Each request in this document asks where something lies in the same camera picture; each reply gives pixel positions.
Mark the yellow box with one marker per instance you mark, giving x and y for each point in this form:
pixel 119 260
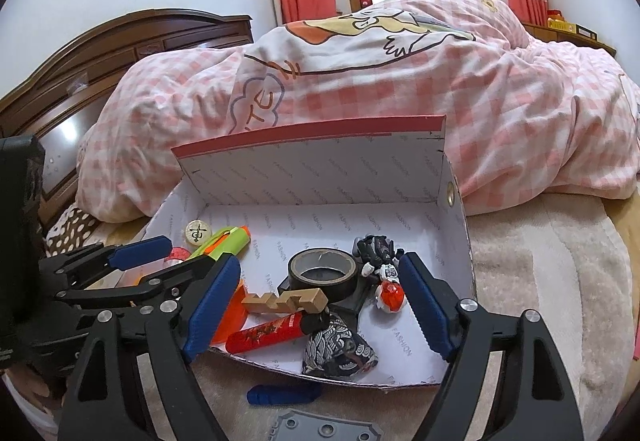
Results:
pixel 562 21

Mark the black tape roll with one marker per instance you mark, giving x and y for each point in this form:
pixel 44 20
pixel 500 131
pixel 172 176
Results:
pixel 300 271

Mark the beige fleece blanket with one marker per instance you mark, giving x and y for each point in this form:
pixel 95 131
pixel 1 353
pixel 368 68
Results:
pixel 540 271

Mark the wooden puzzle piece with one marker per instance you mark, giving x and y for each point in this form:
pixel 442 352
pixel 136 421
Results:
pixel 280 303

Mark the grey plastic plate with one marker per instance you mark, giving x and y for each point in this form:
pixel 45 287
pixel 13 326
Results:
pixel 320 428

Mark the orange plastic disc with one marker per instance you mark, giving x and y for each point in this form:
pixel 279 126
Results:
pixel 235 316

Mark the red white robot toy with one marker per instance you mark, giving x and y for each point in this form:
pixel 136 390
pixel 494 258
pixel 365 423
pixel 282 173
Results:
pixel 390 296

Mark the clear plastic bottle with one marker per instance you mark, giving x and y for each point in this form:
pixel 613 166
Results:
pixel 198 232

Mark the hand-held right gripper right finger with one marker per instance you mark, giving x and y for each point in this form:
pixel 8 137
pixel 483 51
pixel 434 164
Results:
pixel 425 306

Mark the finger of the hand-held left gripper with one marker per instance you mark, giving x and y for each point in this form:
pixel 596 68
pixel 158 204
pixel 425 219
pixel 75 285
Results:
pixel 150 288
pixel 140 251

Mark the green toy blaster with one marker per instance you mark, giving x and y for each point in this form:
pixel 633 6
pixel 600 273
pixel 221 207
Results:
pixel 225 241

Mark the wooden cabinet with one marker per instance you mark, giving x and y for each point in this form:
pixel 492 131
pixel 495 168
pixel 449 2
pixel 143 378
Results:
pixel 590 41

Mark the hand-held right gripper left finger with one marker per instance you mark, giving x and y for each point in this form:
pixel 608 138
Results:
pixel 212 301

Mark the dark wooden headboard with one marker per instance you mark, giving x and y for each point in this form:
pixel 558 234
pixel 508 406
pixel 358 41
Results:
pixel 100 61

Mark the person's left forearm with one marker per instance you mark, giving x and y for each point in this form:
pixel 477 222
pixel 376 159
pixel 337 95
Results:
pixel 30 413

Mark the dark patterned beanbag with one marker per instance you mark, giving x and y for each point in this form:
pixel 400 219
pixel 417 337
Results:
pixel 335 351

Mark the blue plastic toy piece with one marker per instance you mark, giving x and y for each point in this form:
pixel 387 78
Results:
pixel 280 393

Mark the red cardboard box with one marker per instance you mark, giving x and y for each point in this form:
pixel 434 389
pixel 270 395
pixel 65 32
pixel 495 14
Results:
pixel 325 181

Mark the small red box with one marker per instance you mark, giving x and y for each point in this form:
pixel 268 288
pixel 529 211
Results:
pixel 366 0

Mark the pink checked quilt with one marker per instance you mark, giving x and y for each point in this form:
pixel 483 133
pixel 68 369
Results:
pixel 500 121

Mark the red card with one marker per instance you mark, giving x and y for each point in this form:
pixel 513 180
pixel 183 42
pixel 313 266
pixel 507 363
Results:
pixel 637 338

